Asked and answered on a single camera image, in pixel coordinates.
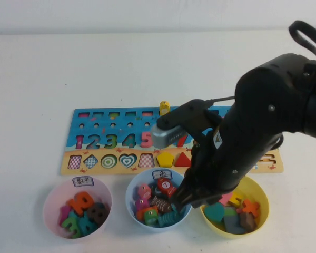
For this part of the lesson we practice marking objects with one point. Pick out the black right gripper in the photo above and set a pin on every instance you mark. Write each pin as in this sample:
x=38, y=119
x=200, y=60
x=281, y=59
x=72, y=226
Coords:
x=221, y=168

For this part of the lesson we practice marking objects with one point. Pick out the red fish piece numbered seven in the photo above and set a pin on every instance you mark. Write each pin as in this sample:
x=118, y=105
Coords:
x=166, y=186

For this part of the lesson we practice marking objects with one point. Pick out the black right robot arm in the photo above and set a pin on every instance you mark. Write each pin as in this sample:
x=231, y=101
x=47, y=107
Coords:
x=279, y=92

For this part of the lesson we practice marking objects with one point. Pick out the teal wooden fish piece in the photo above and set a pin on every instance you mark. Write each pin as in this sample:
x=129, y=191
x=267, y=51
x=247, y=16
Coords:
x=177, y=210

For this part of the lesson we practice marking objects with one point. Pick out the teal wooden heart piece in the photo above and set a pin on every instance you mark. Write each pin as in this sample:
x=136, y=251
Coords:
x=214, y=213

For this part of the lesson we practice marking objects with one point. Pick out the pink wooden trapezoid piece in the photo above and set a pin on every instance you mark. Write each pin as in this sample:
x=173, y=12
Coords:
x=226, y=199

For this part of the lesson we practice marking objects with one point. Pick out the teal striped fish piece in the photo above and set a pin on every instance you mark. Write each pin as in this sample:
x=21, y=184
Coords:
x=167, y=220

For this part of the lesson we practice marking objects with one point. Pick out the brown striped fish piece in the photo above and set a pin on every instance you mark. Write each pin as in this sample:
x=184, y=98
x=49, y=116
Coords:
x=160, y=205

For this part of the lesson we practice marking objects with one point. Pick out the green wooden round piece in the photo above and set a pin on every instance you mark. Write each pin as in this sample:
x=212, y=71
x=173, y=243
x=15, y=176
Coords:
x=230, y=211

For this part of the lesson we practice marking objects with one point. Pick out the dark grey fish piece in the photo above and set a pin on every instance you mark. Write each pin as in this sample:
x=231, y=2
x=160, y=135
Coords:
x=155, y=191

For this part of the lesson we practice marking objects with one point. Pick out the red wooden triangle piece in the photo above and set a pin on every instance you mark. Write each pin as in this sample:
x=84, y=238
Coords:
x=183, y=161

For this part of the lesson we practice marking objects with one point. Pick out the paper label on blue bowl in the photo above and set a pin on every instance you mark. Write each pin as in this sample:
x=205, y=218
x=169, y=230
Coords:
x=162, y=174

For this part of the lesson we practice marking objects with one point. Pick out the yellow wooden equals piece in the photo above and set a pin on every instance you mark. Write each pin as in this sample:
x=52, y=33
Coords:
x=236, y=199

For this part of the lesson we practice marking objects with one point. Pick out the green wooden fish piece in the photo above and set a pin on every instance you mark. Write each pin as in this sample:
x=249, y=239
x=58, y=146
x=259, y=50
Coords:
x=150, y=218

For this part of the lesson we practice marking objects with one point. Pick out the grey blue square piece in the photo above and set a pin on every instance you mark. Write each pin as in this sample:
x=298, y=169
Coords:
x=233, y=225

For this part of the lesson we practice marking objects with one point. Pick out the pink wooden fish piece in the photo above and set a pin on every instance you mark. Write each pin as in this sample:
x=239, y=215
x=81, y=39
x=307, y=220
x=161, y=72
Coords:
x=144, y=192

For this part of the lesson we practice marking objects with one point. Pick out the yellow wooden pentagon piece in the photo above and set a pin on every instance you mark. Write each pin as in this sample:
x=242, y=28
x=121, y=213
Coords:
x=165, y=159

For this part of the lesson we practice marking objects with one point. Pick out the magenta wooden fish piece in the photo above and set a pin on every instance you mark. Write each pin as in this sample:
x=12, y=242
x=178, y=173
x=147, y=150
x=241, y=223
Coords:
x=141, y=205

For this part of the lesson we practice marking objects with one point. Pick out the orange wooden fish piece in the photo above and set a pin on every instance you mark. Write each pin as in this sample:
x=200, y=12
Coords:
x=142, y=214

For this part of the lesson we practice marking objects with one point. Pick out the orange wooden plus piece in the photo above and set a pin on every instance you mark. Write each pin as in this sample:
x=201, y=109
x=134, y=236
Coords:
x=250, y=206

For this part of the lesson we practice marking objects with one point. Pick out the blue plastic bowl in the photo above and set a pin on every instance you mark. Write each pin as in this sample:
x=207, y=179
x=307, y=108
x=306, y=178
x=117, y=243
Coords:
x=133, y=189

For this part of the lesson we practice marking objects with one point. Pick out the yellow plastic bowl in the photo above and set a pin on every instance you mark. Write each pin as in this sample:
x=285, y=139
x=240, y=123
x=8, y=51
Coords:
x=260, y=200

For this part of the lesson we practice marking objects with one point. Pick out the pink plastic bowl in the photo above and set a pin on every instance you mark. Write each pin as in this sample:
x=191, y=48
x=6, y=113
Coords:
x=55, y=200

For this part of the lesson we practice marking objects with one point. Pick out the yellow wooden fish piece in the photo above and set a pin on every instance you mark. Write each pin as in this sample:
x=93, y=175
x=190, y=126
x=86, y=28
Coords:
x=164, y=107

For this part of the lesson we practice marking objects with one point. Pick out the blue wooden puzzle board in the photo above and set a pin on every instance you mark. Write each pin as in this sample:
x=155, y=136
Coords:
x=108, y=141

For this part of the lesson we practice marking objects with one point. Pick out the paper label on pink bowl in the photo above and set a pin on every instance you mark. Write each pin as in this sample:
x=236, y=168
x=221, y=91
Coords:
x=83, y=181

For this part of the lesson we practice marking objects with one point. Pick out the red wooden number seven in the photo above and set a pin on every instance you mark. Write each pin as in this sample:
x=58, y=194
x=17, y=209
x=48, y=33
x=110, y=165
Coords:
x=182, y=141

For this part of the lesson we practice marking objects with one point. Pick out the pink wooden number five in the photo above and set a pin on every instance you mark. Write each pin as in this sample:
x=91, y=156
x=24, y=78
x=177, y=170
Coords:
x=146, y=139

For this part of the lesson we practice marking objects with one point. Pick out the magenta wooden number one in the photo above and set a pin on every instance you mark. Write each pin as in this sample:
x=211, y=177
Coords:
x=64, y=214

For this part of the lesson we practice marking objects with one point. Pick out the green wooden number three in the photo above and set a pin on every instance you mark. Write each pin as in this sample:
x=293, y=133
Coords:
x=71, y=226

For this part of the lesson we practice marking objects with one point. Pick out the teal wooden number four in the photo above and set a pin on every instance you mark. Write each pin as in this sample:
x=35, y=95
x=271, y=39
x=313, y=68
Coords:
x=87, y=226

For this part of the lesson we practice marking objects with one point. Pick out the dark brown number eight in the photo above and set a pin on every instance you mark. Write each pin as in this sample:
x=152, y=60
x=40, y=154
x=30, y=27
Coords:
x=97, y=212

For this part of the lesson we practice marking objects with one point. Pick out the orange wooden number ten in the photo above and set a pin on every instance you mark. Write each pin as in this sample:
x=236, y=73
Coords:
x=80, y=202

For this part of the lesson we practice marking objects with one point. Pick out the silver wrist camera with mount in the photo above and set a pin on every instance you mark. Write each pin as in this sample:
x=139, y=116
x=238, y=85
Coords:
x=168, y=137

